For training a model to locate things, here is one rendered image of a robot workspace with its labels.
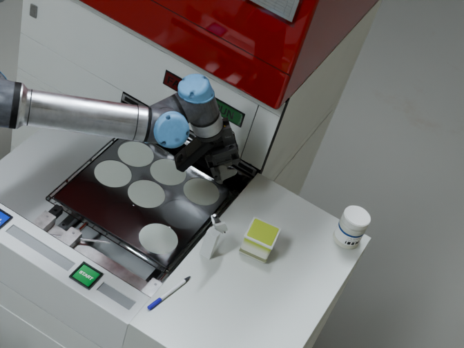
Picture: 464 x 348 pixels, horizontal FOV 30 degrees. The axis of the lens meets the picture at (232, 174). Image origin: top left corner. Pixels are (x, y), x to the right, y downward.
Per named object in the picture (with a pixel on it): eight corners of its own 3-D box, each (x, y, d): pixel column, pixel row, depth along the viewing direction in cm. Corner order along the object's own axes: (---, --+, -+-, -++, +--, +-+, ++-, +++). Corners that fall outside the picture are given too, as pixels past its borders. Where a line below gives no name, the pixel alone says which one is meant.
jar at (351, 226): (338, 224, 228) (350, 200, 221) (362, 238, 226) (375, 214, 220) (328, 240, 223) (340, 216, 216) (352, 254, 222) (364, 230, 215)
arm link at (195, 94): (168, 81, 196) (201, 65, 197) (179, 113, 204) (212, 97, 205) (181, 102, 191) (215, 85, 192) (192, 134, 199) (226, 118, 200)
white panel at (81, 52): (21, 69, 263) (32, -44, 235) (250, 203, 246) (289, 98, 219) (15, 74, 261) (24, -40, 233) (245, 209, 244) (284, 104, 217)
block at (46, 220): (44, 217, 217) (45, 209, 215) (55, 224, 217) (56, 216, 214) (23, 235, 212) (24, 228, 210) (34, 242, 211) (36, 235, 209)
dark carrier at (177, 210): (129, 131, 244) (129, 129, 244) (232, 191, 237) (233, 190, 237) (53, 198, 220) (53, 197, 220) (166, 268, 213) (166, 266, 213)
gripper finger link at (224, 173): (242, 186, 220) (234, 163, 213) (219, 192, 220) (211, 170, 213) (239, 177, 222) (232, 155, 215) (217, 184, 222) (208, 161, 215)
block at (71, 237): (70, 233, 216) (71, 225, 214) (81, 239, 215) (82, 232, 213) (50, 252, 210) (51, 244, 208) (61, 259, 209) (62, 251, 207)
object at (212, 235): (208, 238, 214) (221, 203, 205) (221, 246, 213) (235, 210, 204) (196, 253, 209) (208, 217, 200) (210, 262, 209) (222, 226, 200)
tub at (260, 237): (247, 233, 218) (253, 215, 213) (274, 245, 217) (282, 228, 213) (237, 253, 213) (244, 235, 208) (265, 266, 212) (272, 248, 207)
